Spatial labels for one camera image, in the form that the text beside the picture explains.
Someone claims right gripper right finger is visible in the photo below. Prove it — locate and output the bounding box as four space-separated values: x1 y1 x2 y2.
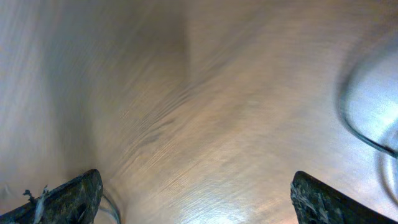
290 171 397 224

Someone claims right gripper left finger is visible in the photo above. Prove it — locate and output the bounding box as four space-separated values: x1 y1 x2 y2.
1 169 103 224

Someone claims thick black USB cable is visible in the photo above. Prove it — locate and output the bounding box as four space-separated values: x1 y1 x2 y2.
337 46 398 206

